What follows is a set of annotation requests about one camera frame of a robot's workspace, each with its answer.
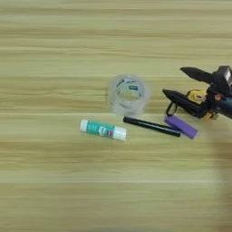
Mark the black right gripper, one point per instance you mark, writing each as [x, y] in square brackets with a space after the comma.
[225, 105]

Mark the yellow black tape measure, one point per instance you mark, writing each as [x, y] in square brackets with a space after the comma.
[196, 95]

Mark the clear adhesive tape roll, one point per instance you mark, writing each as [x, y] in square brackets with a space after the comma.
[116, 102]

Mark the green white glue stick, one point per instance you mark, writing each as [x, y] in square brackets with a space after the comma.
[99, 129]

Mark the black box with white label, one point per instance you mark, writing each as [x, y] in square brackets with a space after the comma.
[225, 77]

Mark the purple eraser block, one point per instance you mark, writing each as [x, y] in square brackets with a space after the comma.
[182, 127]

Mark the black marker pen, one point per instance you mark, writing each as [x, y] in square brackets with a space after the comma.
[151, 126]

